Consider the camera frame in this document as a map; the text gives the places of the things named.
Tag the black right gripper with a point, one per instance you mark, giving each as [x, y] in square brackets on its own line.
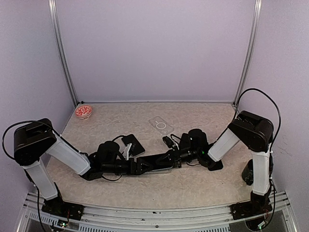
[174, 158]

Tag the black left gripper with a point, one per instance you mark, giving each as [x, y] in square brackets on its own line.
[138, 170]

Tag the large black teal-edged phone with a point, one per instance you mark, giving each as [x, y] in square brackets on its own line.
[154, 162]

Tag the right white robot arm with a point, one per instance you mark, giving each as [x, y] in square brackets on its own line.
[254, 131]

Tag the silver-edged phone black screen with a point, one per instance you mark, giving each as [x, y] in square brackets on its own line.
[136, 147]

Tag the clear magsafe phone case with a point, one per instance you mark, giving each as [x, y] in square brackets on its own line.
[161, 125]

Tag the red patterned bowl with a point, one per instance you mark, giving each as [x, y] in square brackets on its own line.
[83, 112]

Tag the dark green cup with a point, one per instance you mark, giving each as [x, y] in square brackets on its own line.
[247, 173]

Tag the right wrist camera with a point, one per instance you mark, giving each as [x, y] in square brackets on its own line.
[168, 142]

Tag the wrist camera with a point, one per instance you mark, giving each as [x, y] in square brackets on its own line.
[126, 152]
[168, 142]

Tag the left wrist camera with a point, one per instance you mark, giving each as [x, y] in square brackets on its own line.
[126, 152]

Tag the aluminium table edge rail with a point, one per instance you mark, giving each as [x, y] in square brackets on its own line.
[217, 218]

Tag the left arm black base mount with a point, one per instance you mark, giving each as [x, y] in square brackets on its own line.
[58, 207]

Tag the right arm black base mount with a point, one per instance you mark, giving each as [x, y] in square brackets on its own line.
[257, 205]

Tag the right aluminium frame post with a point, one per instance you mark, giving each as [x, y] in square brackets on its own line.
[250, 49]

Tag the aluminium frame post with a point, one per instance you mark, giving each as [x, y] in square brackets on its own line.
[250, 49]
[61, 51]

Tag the left aluminium frame post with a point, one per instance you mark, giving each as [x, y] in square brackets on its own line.
[61, 51]

